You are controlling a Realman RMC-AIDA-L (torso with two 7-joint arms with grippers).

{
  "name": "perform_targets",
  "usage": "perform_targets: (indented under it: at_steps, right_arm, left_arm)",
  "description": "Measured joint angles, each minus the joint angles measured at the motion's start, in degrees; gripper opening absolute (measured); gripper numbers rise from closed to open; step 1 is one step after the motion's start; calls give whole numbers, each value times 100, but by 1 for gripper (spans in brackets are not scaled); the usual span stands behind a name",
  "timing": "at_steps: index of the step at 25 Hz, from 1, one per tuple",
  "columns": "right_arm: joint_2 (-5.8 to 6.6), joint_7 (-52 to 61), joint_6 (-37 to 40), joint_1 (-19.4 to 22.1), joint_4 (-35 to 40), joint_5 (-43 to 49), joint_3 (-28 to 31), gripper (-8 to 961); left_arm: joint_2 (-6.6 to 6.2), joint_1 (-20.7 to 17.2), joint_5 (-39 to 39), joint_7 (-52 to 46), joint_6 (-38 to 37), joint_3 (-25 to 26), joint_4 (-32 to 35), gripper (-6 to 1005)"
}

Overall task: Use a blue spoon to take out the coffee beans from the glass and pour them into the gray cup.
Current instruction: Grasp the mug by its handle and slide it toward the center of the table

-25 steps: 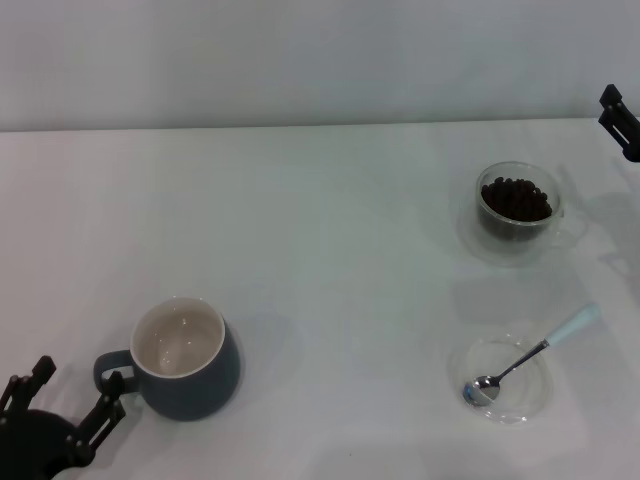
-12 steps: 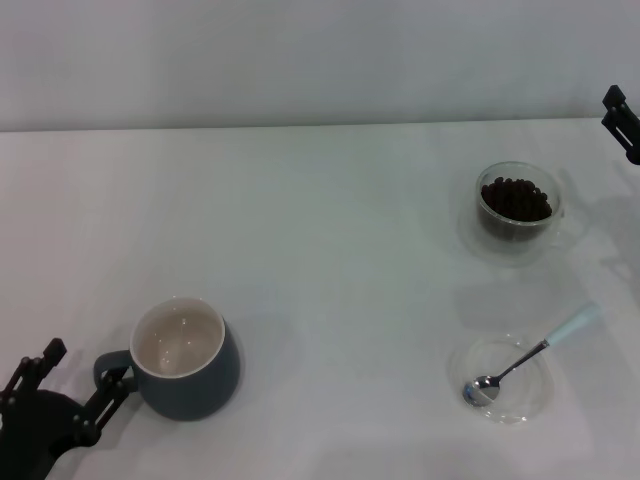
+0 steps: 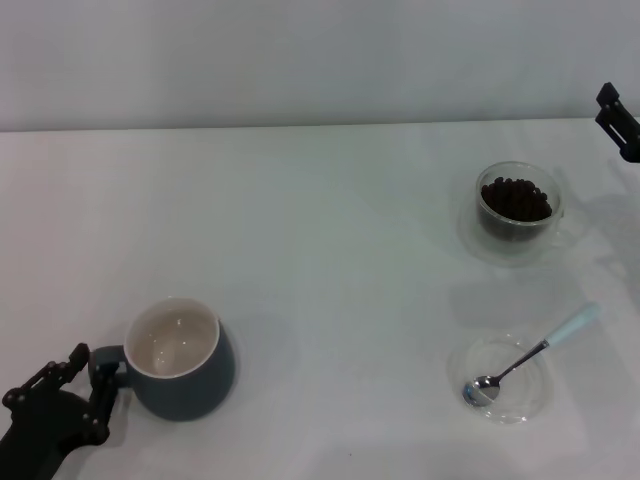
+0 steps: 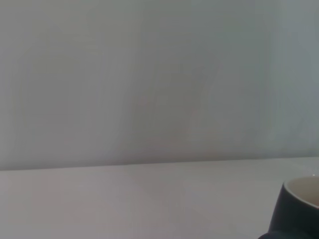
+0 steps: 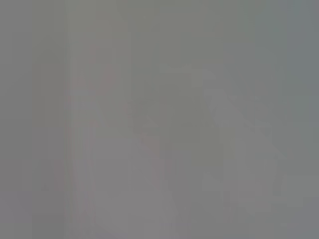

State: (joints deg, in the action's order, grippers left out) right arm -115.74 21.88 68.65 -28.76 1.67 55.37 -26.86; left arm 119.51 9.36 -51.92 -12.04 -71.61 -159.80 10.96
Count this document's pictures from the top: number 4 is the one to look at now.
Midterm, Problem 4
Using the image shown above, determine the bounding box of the dark blue ceramic mug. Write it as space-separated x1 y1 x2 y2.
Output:
256 175 319 239

